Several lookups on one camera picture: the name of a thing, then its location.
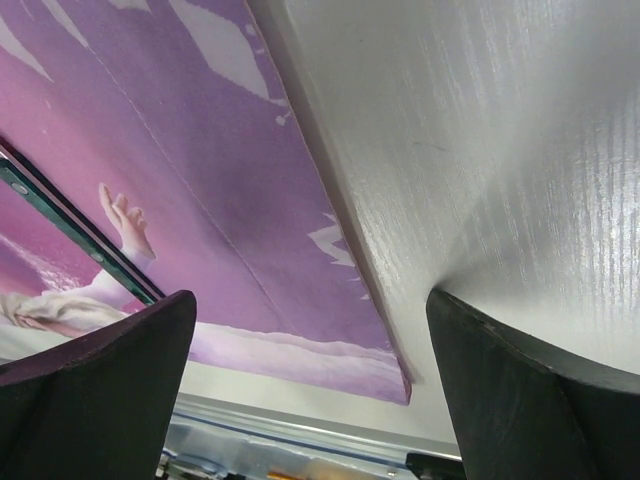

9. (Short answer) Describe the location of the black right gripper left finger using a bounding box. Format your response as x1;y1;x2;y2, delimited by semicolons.
1;291;197;479

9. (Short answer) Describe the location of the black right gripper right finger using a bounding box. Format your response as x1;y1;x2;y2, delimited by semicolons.
426;289;639;479

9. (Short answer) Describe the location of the purple printed cloth placemat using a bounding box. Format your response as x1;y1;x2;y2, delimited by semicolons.
1;1;411;405

